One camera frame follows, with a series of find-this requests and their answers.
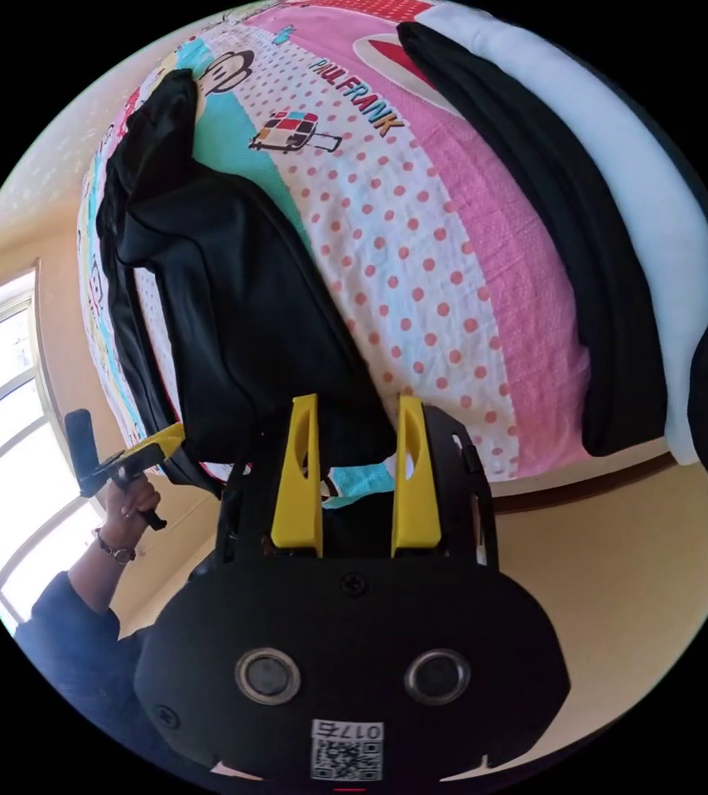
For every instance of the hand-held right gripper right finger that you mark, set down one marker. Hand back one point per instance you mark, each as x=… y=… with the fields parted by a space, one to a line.
x=417 y=503

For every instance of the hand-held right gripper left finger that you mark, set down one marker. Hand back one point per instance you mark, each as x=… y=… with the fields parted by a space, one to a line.
x=296 y=497

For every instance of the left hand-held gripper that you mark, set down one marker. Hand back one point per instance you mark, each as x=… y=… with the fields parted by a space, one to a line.
x=122 y=471

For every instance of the black long pants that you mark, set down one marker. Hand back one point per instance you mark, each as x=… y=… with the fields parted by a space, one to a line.
x=235 y=298

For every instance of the person's left forearm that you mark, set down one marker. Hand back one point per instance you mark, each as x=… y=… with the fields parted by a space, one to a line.
x=89 y=584

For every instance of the person's left hand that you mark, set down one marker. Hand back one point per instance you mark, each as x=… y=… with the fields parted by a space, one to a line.
x=133 y=509

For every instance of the window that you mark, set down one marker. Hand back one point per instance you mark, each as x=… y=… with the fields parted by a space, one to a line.
x=6 y=447

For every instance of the bed with printed dotted sheet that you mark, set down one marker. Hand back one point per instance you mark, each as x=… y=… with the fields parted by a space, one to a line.
x=428 y=248

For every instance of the person's body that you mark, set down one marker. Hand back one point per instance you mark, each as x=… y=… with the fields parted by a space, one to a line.
x=105 y=702

